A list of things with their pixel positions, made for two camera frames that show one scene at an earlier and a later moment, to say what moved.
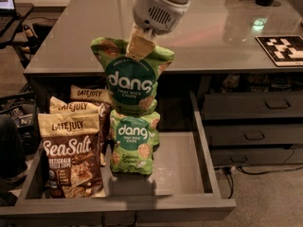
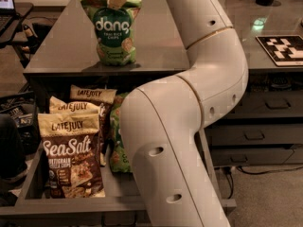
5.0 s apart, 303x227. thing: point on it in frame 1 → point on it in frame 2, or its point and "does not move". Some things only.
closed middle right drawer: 255,133 does not move
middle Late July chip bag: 59,106 does not move
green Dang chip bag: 132,83 → 113,27
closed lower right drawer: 249,156 does not move
